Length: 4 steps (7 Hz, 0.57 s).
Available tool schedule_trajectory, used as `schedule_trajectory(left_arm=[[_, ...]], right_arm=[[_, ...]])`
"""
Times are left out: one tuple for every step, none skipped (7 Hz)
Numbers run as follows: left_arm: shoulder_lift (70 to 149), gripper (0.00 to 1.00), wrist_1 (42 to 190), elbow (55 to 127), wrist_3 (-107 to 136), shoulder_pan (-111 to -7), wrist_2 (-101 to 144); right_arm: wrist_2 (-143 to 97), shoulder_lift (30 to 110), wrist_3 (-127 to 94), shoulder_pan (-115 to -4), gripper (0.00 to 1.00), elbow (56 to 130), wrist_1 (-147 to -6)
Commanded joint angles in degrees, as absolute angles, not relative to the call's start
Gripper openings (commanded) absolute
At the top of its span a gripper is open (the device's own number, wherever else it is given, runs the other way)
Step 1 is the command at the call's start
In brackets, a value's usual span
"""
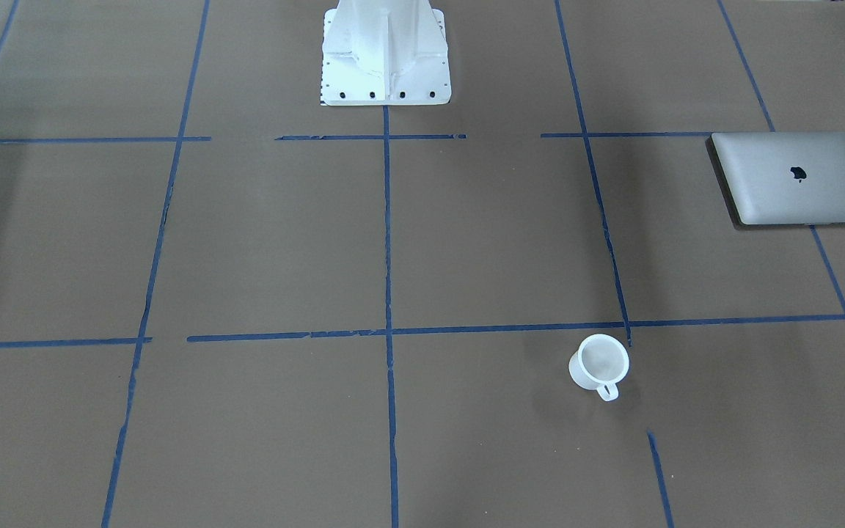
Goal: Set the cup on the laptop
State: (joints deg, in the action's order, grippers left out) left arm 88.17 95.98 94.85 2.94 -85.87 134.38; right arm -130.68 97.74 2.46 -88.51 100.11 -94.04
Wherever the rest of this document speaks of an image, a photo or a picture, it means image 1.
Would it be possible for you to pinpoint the white plastic cup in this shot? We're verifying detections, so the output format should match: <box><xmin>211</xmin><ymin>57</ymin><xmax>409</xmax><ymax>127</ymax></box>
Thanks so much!
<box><xmin>568</xmin><ymin>334</ymin><xmax>630</xmax><ymax>402</ymax></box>

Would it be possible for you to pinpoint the silver closed laptop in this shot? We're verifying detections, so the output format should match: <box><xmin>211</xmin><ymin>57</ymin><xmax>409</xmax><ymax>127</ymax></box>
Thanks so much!
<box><xmin>710</xmin><ymin>131</ymin><xmax>845</xmax><ymax>227</ymax></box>

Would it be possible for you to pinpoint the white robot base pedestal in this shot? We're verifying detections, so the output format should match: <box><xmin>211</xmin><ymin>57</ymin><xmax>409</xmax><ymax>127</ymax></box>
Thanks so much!
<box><xmin>320</xmin><ymin>1</ymin><xmax>453</xmax><ymax>106</ymax></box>

